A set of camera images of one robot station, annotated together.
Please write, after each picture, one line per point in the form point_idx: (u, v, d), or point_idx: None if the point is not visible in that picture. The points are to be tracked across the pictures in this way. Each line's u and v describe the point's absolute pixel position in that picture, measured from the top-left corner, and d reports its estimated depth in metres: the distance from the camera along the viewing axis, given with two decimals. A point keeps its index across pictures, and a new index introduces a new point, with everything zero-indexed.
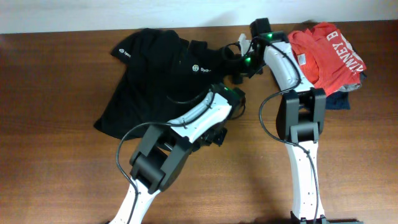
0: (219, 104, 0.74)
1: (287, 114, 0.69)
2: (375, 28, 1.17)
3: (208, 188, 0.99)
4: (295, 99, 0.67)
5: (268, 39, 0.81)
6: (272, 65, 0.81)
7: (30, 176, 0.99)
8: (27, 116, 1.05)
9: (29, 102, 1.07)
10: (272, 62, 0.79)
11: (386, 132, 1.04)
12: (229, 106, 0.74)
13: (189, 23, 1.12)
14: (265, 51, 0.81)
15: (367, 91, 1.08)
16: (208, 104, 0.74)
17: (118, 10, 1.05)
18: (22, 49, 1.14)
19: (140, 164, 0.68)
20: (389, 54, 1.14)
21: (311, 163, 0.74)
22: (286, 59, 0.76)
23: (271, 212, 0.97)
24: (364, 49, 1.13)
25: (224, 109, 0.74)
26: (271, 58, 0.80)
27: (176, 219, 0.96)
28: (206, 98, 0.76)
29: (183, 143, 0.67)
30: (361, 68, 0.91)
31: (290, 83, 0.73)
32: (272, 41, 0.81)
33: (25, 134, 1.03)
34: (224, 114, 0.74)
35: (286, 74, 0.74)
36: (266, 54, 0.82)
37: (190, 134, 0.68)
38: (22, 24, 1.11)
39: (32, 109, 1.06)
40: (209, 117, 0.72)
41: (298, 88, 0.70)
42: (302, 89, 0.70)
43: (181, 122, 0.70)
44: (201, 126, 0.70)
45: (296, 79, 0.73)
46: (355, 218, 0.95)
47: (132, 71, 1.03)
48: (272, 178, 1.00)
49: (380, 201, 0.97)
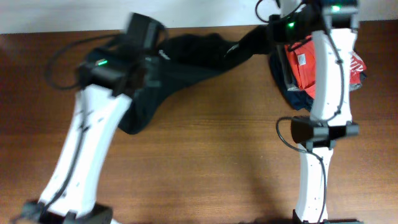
0: (96, 113, 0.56)
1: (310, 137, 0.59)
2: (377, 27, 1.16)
3: (208, 188, 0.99)
4: (323, 132, 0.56)
5: (330, 10, 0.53)
6: (318, 65, 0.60)
7: (32, 175, 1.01)
8: (28, 116, 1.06)
9: (29, 102, 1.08)
10: (319, 57, 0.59)
11: (387, 132, 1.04)
12: (110, 98, 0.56)
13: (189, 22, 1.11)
14: (316, 37, 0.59)
15: (369, 91, 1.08)
16: (80, 127, 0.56)
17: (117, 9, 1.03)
18: (20, 50, 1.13)
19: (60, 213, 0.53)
20: (389, 53, 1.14)
21: (322, 170, 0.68)
22: (341, 68, 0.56)
23: (271, 212, 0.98)
24: (365, 48, 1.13)
25: (105, 112, 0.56)
26: (319, 53, 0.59)
27: (177, 219, 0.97)
28: (76, 122, 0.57)
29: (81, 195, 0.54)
30: (361, 68, 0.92)
31: (326, 111, 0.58)
32: (336, 13, 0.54)
33: (28, 134, 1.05)
34: (114, 111, 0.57)
35: (329, 93, 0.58)
36: (316, 43, 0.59)
37: (74, 198, 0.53)
38: (13, 23, 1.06)
39: (32, 109, 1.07)
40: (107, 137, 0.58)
41: (331, 121, 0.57)
42: (337, 121, 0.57)
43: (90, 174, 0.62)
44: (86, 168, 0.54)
45: (335, 109, 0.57)
46: (355, 218, 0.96)
47: None
48: (272, 178, 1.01)
49: (379, 200, 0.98)
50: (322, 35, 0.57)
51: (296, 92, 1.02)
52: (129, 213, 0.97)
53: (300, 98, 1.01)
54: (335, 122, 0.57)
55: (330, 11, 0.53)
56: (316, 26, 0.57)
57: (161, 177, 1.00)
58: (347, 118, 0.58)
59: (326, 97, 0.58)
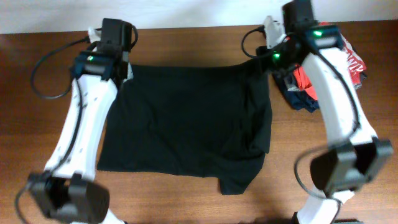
0: (91, 94, 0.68)
1: (336, 171, 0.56)
2: (373, 30, 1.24)
3: (208, 188, 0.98)
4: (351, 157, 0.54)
5: (315, 41, 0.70)
6: (315, 80, 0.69)
7: (24, 171, 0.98)
8: (62, 80, 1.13)
9: (60, 71, 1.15)
10: (315, 74, 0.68)
11: (384, 130, 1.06)
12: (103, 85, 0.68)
13: (188, 21, 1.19)
14: (309, 61, 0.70)
15: (367, 91, 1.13)
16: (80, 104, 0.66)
17: (121, 12, 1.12)
18: (30, 48, 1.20)
19: (79, 196, 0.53)
20: (383, 57, 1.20)
21: (336, 210, 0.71)
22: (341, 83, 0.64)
23: (271, 212, 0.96)
24: (362, 51, 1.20)
25: (98, 93, 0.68)
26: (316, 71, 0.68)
27: (175, 219, 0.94)
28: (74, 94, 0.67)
29: (86, 158, 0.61)
30: (361, 68, 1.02)
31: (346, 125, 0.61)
32: (319, 40, 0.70)
33: (35, 123, 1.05)
34: (100, 94, 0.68)
35: (341, 111, 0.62)
36: (310, 65, 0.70)
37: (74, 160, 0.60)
38: (32, 24, 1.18)
39: (64, 74, 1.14)
40: (80, 123, 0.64)
41: (354, 137, 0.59)
42: (359, 137, 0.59)
43: (60, 156, 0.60)
44: (89, 135, 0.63)
45: (353, 122, 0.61)
46: (355, 218, 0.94)
47: (173, 104, 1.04)
48: (272, 178, 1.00)
49: (385, 200, 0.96)
50: (314, 57, 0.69)
51: (297, 92, 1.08)
52: (128, 214, 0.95)
53: (252, 154, 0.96)
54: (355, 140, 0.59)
55: (312, 35, 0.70)
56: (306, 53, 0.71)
57: (161, 178, 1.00)
58: (371, 134, 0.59)
59: (339, 117, 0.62)
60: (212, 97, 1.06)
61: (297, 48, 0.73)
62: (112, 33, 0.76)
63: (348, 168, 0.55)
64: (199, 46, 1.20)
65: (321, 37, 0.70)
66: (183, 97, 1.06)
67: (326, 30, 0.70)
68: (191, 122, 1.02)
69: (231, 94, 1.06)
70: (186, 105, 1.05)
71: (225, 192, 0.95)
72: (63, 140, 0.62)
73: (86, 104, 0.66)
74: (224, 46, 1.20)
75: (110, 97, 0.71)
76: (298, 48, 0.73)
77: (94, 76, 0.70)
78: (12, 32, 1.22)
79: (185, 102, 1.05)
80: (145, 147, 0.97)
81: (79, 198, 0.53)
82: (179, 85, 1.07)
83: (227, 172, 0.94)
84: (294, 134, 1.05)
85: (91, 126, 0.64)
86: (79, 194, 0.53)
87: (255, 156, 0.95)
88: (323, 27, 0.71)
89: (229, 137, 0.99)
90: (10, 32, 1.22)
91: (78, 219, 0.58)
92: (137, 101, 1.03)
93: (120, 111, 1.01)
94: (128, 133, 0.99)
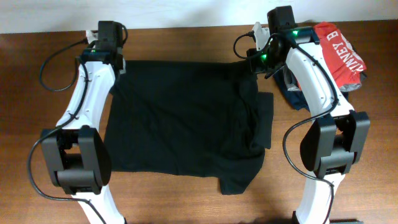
0: (96, 73, 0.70)
1: (320, 141, 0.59)
2: (372, 28, 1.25)
3: (208, 188, 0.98)
4: (331, 126, 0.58)
5: (293, 39, 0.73)
6: (298, 71, 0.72)
7: (22, 170, 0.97)
8: (61, 79, 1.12)
9: (59, 70, 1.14)
10: (296, 65, 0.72)
11: (384, 130, 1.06)
12: (104, 70, 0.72)
13: (188, 20, 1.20)
14: (289, 54, 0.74)
15: (367, 91, 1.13)
16: (85, 78, 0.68)
17: (121, 10, 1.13)
18: (29, 46, 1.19)
19: (87, 145, 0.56)
20: (383, 57, 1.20)
21: (329, 193, 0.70)
22: (318, 68, 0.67)
23: (272, 212, 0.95)
24: (362, 50, 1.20)
25: (101, 72, 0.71)
26: (296, 62, 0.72)
27: (175, 219, 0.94)
28: (80, 73, 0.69)
29: (92, 120, 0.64)
30: (361, 68, 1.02)
31: (324, 102, 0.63)
32: (296, 40, 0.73)
33: (33, 122, 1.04)
34: (101, 75, 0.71)
35: (321, 91, 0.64)
36: (290, 58, 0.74)
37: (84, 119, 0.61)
38: (32, 23, 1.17)
39: (63, 73, 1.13)
40: (86, 92, 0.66)
41: (333, 111, 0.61)
42: (338, 111, 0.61)
43: (69, 113, 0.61)
44: (94, 102, 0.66)
45: (331, 98, 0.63)
46: (355, 218, 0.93)
47: (170, 102, 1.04)
48: (272, 178, 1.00)
49: (385, 201, 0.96)
50: (294, 51, 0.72)
51: (296, 92, 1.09)
52: (128, 214, 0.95)
53: (250, 152, 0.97)
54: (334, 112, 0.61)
55: (291, 34, 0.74)
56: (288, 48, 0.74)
57: (161, 177, 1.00)
58: (349, 107, 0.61)
59: (320, 96, 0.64)
60: (209, 94, 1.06)
61: (278, 47, 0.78)
62: (107, 29, 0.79)
63: (333, 137, 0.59)
64: (199, 46, 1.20)
65: (296, 37, 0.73)
66: (180, 94, 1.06)
67: (301, 30, 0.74)
68: (188, 121, 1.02)
69: (228, 93, 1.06)
70: (183, 103, 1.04)
71: (225, 191, 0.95)
72: (70, 104, 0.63)
73: (91, 79, 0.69)
74: (224, 45, 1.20)
75: (109, 80, 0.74)
76: (280, 47, 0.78)
77: (95, 61, 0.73)
78: (11, 31, 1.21)
79: (181, 101, 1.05)
80: (143, 147, 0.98)
81: (87, 149, 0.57)
82: (176, 83, 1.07)
83: (226, 172, 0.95)
84: (294, 134, 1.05)
85: (96, 96, 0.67)
86: (87, 144, 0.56)
87: (255, 155, 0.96)
88: (300, 28, 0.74)
89: (229, 137, 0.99)
90: (10, 32, 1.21)
91: (81, 183, 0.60)
92: (135, 102, 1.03)
93: (117, 111, 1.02)
94: (125, 133, 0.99)
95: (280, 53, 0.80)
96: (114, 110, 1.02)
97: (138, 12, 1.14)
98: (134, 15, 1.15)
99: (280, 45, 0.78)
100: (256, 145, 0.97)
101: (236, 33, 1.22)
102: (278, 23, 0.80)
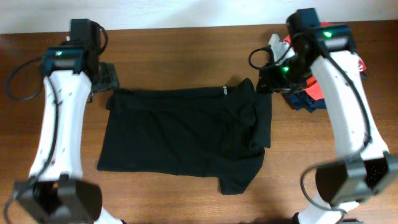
0: (66, 91, 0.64)
1: (345, 186, 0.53)
2: (371, 30, 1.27)
3: (208, 188, 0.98)
4: (361, 172, 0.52)
5: (326, 40, 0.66)
6: (323, 88, 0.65)
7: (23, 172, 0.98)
8: None
9: None
10: (326, 81, 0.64)
11: None
12: (75, 79, 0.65)
13: (189, 20, 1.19)
14: (318, 60, 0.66)
15: None
16: (55, 101, 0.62)
17: (120, 11, 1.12)
18: (35, 48, 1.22)
19: (71, 196, 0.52)
20: None
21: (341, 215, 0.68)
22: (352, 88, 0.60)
23: (271, 212, 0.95)
24: None
25: (71, 88, 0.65)
26: (323, 71, 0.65)
27: (175, 219, 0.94)
28: (49, 97, 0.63)
29: (72, 150, 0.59)
30: (361, 68, 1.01)
31: (360, 139, 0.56)
32: (328, 42, 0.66)
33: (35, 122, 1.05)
34: (75, 89, 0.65)
35: (352, 122, 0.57)
36: (317, 63, 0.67)
37: (61, 160, 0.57)
38: (33, 23, 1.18)
39: None
40: (58, 117, 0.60)
41: (365, 152, 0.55)
42: (372, 152, 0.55)
43: (43, 160, 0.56)
44: (70, 129, 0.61)
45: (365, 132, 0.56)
46: (355, 218, 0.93)
47: (170, 103, 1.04)
48: (272, 178, 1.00)
49: (385, 201, 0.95)
50: (324, 61, 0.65)
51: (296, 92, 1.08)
52: (128, 214, 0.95)
53: (250, 151, 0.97)
54: (365, 154, 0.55)
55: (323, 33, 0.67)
56: (317, 52, 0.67)
57: (161, 177, 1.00)
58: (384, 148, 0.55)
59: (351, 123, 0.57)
60: (208, 95, 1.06)
61: (306, 48, 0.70)
62: (83, 30, 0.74)
63: (357, 183, 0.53)
64: (200, 46, 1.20)
65: (330, 38, 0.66)
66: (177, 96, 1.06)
67: (334, 28, 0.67)
68: (188, 121, 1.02)
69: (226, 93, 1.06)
70: (181, 104, 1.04)
71: (225, 191, 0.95)
72: (43, 139, 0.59)
73: (61, 101, 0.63)
74: (226, 45, 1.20)
75: (83, 88, 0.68)
76: (308, 49, 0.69)
77: (64, 71, 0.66)
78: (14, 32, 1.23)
79: (180, 101, 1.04)
80: (142, 147, 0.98)
81: (71, 199, 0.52)
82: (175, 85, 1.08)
83: (226, 172, 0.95)
84: (294, 133, 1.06)
85: (71, 118, 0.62)
86: (70, 195, 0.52)
87: (255, 155, 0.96)
88: (331, 28, 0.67)
89: (230, 136, 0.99)
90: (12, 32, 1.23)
91: (73, 221, 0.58)
92: (133, 101, 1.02)
93: (115, 109, 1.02)
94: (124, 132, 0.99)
95: (306, 56, 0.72)
96: (111, 107, 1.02)
97: (138, 12, 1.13)
98: (134, 15, 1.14)
99: (306, 47, 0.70)
100: (257, 144, 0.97)
101: (236, 33, 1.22)
102: (301, 24, 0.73)
